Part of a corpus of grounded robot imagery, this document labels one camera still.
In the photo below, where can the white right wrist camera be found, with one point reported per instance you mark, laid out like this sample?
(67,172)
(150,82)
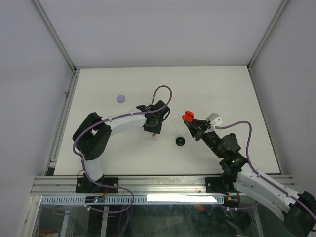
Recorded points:
(212,121)

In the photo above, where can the white slotted cable duct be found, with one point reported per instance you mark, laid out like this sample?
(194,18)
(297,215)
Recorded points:
(150,199)

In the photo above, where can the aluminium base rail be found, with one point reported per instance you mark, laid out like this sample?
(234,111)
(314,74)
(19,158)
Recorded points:
(139,185)

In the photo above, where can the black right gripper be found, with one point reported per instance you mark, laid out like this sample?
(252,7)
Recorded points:
(194,127)

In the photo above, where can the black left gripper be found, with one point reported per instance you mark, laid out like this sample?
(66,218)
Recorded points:
(157,129)

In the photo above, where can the aluminium corner frame post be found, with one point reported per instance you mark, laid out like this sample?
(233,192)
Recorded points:
(275,19)

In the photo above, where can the left aluminium frame post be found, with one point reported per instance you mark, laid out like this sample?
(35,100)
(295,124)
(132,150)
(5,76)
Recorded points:
(53,34)

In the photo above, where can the orange round charging case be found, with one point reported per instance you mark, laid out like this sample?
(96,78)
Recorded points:
(188,116)

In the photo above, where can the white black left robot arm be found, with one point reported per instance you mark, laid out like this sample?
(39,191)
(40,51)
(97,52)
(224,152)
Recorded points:
(92,136)

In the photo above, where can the lilac round charging case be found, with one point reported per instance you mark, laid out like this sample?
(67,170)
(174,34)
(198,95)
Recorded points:
(121,98)

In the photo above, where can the black round charging case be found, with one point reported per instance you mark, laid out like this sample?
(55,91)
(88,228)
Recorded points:
(180,141)

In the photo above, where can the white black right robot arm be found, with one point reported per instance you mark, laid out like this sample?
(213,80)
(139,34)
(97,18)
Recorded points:
(296,210)

